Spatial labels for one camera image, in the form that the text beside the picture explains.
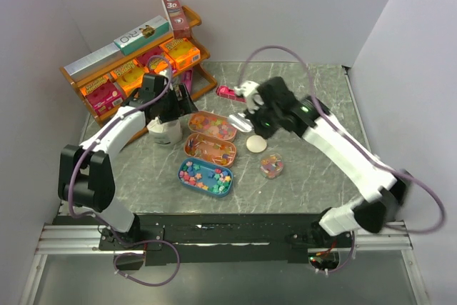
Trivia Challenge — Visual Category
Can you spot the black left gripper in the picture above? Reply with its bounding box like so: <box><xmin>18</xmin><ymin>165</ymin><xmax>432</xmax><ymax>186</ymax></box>
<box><xmin>156</xmin><ymin>83</ymin><xmax>198</xmax><ymax>124</ymax></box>

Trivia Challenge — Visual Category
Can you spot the pink box on table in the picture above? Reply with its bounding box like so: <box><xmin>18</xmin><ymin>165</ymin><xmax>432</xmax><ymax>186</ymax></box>
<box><xmin>216</xmin><ymin>85</ymin><xmax>245</xmax><ymax>102</ymax></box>

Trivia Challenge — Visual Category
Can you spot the orange sponge box right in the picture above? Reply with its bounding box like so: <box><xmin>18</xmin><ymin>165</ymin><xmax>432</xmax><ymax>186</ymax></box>
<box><xmin>160</xmin><ymin>38</ymin><xmax>201</xmax><ymax>71</ymax></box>

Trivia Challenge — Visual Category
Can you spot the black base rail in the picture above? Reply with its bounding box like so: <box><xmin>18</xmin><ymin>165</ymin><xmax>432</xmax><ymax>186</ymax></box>
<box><xmin>99</xmin><ymin>214</ymin><xmax>353</xmax><ymax>266</ymax></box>

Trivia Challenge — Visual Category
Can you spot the pink tin of lollipops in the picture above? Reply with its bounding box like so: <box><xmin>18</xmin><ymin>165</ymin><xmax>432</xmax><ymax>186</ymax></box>
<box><xmin>184</xmin><ymin>133</ymin><xmax>236</xmax><ymax>168</ymax></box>

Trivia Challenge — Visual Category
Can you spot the blue tin of star candies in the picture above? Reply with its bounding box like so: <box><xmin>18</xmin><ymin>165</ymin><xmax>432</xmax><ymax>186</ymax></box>
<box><xmin>177</xmin><ymin>157</ymin><xmax>234</xmax><ymax>198</ymax></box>

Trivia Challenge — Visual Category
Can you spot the teal long box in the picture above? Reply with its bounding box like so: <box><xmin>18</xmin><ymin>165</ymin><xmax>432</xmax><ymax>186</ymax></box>
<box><xmin>114</xmin><ymin>16</ymin><xmax>169</xmax><ymax>55</ymax></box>

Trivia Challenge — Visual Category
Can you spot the red orange sponge box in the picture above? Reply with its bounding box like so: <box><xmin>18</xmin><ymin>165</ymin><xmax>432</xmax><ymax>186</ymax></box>
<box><xmin>137</xmin><ymin>47</ymin><xmax>177</xmax><ymax>74</ymax></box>

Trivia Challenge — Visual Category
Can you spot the wooden three-tier shelf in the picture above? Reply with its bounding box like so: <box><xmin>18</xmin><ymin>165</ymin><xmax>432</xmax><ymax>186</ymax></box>
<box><xmin>59</xmin><ymin>4</ymin><xmax>218</xmax><ymax>145</ymax></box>

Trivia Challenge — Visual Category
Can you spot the pink slim box upright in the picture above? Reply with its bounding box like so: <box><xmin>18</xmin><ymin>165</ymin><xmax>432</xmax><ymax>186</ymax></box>
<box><xmin>181</xmin><ymin>69</ymin><xmax>193</xmax><ymax>93</ymax></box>

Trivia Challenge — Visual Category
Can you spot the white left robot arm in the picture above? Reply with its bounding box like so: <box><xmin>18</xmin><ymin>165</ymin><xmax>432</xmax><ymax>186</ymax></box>
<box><xmin>58</xmin><ymin>71</ymin><xmax>198</xmax><ymax>249</ymax></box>

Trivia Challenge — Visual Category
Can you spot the orange sponge box middle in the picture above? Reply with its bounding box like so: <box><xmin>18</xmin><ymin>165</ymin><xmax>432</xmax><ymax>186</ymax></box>
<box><xmin>110</xmin><ymin>59</ymin><xmax>144</xmax><ymax>96</ymax></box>

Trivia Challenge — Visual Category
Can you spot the gold jar lid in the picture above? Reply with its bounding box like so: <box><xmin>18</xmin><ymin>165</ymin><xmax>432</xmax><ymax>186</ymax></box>
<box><xmin>246</xmin><ymin>135</ymin><xmax>267</xmax><ymax>154</ymax></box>

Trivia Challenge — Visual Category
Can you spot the white toilet paper roll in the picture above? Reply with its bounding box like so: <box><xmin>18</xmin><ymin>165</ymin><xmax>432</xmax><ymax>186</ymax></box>
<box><xmin>146</xmin><ymin>117</ymin><xmax>182</xmax><ymax>146</ymax></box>

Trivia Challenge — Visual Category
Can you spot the red tall carton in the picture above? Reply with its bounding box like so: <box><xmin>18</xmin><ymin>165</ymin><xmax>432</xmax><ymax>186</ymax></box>
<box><xmin>162</xmin><ymin>0</ymin><xmax>191</xmax><ymax>39</ymax></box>

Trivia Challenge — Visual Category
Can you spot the pink tin of gummies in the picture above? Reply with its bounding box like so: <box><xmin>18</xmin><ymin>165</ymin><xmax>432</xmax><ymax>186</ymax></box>
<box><xmin>188</xmin><ymin>111</ymin><xmax>237</xmax><ymax>141</ymax></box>

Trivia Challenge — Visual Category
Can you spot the pink sponge box left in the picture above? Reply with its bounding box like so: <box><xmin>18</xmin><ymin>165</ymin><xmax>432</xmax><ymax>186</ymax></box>
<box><xmin>80</xmin><ymin>75</ymin><xmax>124</xmax><ymax>116</ymax></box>

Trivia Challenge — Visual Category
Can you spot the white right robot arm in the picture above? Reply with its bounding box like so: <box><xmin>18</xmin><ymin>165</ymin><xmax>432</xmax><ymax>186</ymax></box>
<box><xmin>235</xmin><ymin>76</ymin><xmax>408</xmax><ymax>247</ymax></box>

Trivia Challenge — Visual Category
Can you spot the clear plastic jar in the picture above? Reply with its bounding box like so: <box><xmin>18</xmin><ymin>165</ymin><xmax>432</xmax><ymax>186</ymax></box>
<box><xmin>260</xmin><ymin>153</ymin><xmax>284</xmax><ymax>179</ymax></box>

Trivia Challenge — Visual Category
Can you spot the silver long box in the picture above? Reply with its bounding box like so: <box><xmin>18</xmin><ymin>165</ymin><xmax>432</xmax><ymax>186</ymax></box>
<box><xmin>64</xmin><ymin>42</ymin><xmax>124</xmax><ymax>81</ymax></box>

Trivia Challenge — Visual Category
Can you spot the silver metal scoop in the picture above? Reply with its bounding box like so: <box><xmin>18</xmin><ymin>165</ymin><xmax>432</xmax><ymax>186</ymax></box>
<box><xmin>228</xmin><ymin>113</ymin><xmax>253</xmax><ymax>133</ymax></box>

